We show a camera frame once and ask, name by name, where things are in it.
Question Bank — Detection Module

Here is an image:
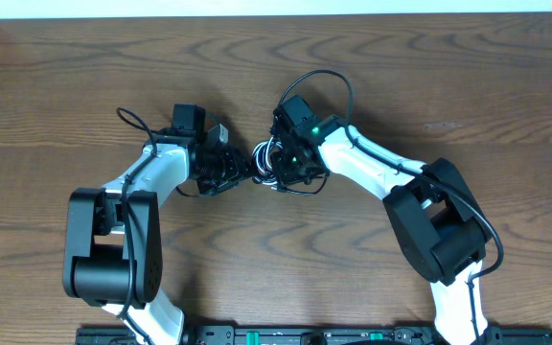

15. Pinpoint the black USB cable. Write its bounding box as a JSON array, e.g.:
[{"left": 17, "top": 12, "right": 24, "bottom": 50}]
[{"left": 250, "top": 136, "right": 329, "bottom": 196}]

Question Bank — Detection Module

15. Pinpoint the white USB cable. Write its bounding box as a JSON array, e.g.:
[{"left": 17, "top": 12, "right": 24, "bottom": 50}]
[{"left": 251, "top": 138, "right": 280, "bottom": 186}]

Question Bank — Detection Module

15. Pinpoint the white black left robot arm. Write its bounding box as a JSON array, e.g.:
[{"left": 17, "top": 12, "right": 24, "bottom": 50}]
[{"left": 62, "top": 103, "right": 251, "bottom": 345}]

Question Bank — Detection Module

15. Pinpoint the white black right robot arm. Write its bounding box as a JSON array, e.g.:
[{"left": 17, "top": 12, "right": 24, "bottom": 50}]
[{"left": 271, "top": 96, "right": 492, "bottom": 344}]

